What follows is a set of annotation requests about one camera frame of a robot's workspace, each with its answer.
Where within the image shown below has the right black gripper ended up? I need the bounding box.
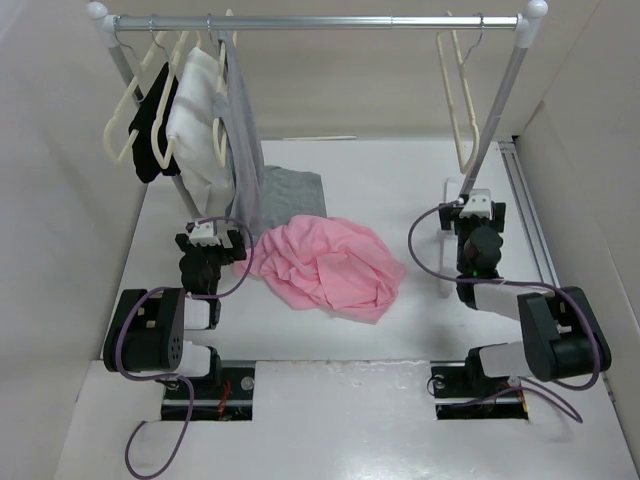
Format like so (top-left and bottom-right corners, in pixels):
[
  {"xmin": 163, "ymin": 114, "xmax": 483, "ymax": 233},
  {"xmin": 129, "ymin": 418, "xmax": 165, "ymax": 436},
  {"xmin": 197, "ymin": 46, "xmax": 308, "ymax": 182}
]
[{"xmin": 439, "ymin": 201, "xmax": 506, "ymax": 273}]

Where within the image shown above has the pink t shirt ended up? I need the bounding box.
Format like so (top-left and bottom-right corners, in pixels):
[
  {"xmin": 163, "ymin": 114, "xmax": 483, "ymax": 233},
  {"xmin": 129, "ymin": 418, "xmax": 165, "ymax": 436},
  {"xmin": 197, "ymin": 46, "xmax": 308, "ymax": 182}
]
[{"xmin": 233, "ymin": 215, "xmax": 407, "ymax": 324}]

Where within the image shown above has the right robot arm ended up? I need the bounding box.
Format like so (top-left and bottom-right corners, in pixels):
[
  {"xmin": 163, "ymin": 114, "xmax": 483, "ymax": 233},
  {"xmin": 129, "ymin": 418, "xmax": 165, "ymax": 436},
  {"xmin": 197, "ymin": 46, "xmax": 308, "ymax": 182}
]
[{"xmin": 438, "ymin": 197, "xmax": 612, "ymax": 394}]

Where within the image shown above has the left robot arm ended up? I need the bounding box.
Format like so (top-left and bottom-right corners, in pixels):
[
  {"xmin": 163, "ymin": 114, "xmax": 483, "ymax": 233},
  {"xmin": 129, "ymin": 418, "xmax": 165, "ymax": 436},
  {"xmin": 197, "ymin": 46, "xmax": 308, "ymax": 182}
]
[{"xmin": 102, "ymin": 223, "xmax": 247, "ymax": 397}]

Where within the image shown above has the grey shirt on table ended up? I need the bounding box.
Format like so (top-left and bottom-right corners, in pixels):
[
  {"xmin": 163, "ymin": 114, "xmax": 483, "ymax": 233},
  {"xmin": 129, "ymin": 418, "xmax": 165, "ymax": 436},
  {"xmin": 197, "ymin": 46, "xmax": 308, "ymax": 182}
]
[{"xmin": 243, "ymin": 165, "xmax": 327, "ymax": 240}]

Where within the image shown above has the cream hanger with black shirt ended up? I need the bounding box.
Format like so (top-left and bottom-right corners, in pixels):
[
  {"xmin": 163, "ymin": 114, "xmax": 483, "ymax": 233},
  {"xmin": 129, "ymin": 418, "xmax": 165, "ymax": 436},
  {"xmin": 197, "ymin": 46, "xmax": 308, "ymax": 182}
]
[{"xmin": 151, "ymin": 31, "xmax": 190, "ymax": 170}]

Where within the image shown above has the black shirt hanging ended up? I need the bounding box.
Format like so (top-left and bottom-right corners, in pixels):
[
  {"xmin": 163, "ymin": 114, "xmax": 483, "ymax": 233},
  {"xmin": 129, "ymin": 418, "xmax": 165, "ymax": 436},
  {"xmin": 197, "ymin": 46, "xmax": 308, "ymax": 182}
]
[{"xmin": 127, "ymin": 61, "xmax": 182, "ymax": 184}]

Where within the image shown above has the cream hanger with grey shirt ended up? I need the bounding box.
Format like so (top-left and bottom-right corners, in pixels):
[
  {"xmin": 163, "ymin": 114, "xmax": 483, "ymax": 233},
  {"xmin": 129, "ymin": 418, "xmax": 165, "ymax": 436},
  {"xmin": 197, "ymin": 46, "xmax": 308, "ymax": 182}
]
[{"xmin": 212, "ymin": 40, "xmax": 228, "ymax": 168}]

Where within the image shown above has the white shirt hanging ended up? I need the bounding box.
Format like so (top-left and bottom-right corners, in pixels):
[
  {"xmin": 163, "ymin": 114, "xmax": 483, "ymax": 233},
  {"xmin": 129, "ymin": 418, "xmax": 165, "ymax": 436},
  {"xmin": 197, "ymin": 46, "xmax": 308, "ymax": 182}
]
[{"xmin": 166, "ymin": 47, "xmax": 235, "ymax": 217}]

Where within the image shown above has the grey shirt hanging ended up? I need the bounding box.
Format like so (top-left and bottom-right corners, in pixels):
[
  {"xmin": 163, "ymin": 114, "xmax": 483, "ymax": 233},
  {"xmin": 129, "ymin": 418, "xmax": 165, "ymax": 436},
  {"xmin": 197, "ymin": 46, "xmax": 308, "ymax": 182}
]
[{"xmin": 213, "ymin": 31, "xmax": 264, "ymax": 230}]

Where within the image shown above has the white metal clothes rack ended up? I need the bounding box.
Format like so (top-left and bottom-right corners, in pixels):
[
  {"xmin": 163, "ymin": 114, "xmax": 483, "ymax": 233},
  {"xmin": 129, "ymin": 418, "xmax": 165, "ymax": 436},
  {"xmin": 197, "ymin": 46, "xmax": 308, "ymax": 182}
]
[{"xmin": 86, "ymin": 1, "xmax": 549, "ymax": 212}]

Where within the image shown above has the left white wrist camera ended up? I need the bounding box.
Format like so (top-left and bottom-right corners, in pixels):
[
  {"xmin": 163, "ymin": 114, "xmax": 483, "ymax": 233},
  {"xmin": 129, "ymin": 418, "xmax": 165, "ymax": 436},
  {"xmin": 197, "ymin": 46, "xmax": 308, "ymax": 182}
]
[{"xmin": 186, "ymin": 220, "xmax": 221, "ymax": 247}]

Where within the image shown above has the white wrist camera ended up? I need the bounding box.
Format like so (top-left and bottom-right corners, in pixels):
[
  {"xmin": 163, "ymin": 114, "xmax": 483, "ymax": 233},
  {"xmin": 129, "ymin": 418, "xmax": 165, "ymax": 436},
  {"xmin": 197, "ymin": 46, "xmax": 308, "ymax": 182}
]
[
  {"xmin": 459, "ymin": 189, "xmax": 493, "ymax": 220},
  {"xmin": 186, "ymin": 220, "xmax": 221, "ymax": 247}
]

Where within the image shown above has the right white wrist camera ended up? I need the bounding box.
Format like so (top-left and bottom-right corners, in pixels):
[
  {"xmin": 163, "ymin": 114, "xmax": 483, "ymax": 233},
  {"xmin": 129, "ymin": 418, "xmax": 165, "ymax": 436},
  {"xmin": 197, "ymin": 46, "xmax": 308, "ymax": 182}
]
[{"xmin": 459, "ymin": 189, "xmax": 493, "ymax": 220}]

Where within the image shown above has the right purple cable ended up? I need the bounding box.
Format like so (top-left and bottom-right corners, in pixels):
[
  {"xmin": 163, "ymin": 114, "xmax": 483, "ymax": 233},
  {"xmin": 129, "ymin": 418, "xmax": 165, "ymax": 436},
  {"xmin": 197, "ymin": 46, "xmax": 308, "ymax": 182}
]
[{"xmin": 408, "ymin": 199, "xmax": 606, "ymax": 424}]

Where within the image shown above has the purple cable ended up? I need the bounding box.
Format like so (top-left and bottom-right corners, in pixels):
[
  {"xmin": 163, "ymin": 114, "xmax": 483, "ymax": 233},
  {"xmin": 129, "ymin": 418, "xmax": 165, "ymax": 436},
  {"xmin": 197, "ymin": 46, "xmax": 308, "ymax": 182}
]
[
  {"xmin": 408, "ymin": 199, "xmax": 606, "ymax": 424},
  {"xmin": 115, "ymin": 214, "xmax": 258, "ymax": 479}
]

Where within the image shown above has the aluminium rail right side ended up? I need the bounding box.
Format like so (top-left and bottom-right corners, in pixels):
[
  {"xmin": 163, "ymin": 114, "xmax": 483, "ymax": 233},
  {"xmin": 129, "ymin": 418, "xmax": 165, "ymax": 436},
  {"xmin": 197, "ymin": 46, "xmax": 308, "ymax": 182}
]
[{"xmin": 498, "ymin": 140, "xmax": 560, "ymax": 287}]

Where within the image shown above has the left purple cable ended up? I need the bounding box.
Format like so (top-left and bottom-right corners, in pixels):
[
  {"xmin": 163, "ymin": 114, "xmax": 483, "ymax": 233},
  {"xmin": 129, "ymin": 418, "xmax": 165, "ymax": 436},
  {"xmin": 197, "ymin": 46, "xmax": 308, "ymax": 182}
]
[{"xmin": 115, "ymin": 214, "xmax": 258, "ymax": 479}]

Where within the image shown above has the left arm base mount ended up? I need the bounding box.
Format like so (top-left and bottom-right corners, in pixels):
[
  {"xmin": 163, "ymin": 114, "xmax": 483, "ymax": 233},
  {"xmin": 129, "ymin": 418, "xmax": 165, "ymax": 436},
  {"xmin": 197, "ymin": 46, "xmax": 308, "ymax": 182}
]
[{"xmin": 160, "ymin": 361, "xmax": 256, "ymax": 422}]

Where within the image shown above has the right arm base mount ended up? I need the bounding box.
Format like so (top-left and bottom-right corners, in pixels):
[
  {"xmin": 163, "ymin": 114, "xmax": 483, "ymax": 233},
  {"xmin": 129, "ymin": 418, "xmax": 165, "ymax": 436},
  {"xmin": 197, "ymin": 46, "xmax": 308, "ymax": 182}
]
[{"xmin": 427, "ymin": 362, "xmax": 529, "ymax": 421}]

